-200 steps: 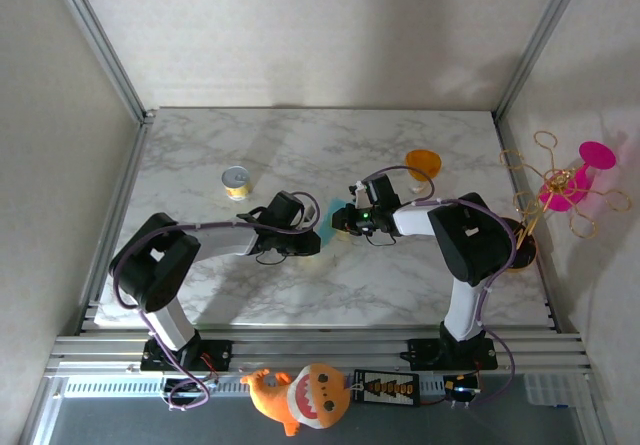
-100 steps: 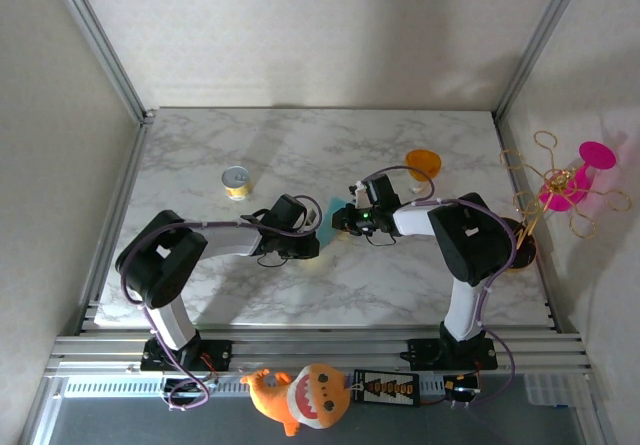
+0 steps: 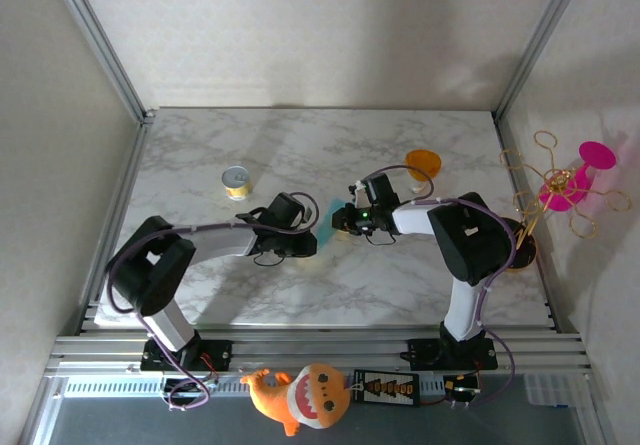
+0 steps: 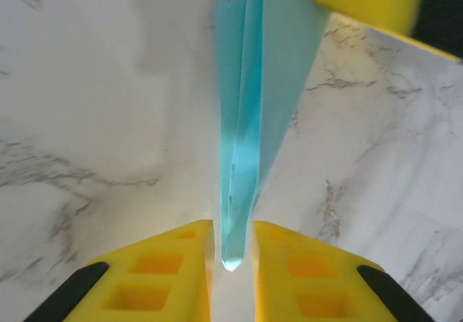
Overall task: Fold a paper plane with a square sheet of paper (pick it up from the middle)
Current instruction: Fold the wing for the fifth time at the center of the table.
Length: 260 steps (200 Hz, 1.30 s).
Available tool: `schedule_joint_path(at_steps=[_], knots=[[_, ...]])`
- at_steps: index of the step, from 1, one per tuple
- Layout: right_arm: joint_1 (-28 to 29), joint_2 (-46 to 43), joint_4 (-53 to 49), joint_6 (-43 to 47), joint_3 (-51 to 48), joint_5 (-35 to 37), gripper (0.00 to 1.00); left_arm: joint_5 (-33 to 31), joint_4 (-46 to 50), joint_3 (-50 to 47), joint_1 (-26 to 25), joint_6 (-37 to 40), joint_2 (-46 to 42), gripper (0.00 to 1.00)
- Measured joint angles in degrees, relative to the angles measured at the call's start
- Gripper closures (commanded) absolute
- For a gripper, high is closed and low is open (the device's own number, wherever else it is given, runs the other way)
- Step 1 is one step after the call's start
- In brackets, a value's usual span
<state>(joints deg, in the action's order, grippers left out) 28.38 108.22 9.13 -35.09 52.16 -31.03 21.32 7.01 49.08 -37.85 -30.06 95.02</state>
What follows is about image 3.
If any light blue paper sheet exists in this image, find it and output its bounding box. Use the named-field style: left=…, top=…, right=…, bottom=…
left=315, top=197, right=346, bottom=254

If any white slotted cable duct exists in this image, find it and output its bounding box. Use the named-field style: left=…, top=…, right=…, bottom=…
left=59, top=375, right=449, bottom=400

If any clear plastic organizer box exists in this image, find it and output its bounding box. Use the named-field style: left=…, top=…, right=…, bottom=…
left=522, top=372, right=584, bottom=409

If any aluminium rail bed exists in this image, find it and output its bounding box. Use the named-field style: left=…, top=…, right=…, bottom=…
left=44, top=332, right=596, bottom=379

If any pink plastic wine glass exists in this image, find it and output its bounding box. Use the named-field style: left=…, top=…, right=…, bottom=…
left=538, top=140, right=617, bottom=212

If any thin red wire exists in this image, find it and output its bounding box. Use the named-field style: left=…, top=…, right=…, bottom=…
left=199, top=352, right=221, bottom=382

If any orange shark plush toy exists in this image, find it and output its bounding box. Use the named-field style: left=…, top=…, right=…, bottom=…
left=239, top=363, right=354, bottom=438

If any aluminium side rail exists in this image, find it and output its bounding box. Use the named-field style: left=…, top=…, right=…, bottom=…
left=74, top=119, right=151, bottom=336
left=493, top=112, right=571, bottom=334

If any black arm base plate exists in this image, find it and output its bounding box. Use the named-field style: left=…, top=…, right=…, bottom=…
left=407, top=337, right=500, bottom=372
left=140, top=338, right=234, bottom=372

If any gold wire glass stand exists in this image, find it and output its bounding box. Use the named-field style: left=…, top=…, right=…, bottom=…
left=494, top=130, right=634, bottom=272

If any white cup with orange lid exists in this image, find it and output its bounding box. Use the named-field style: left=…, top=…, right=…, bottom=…
left=404, top=149, right=443, bottom=194

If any aluminium frame post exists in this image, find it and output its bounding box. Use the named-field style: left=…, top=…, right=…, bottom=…
left=45, top=0, right=157, bottom=125
left=492, top=0, right=594, bottom=121

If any small tin can yellow label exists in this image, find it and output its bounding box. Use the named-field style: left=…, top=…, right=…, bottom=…
left=221, top=165, right=254, bottom=202

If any black power adapter module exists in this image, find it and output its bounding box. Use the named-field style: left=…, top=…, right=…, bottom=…
left=442, top=374, right=484, bottom=409
left=162, top=377, right=216, bottom=401

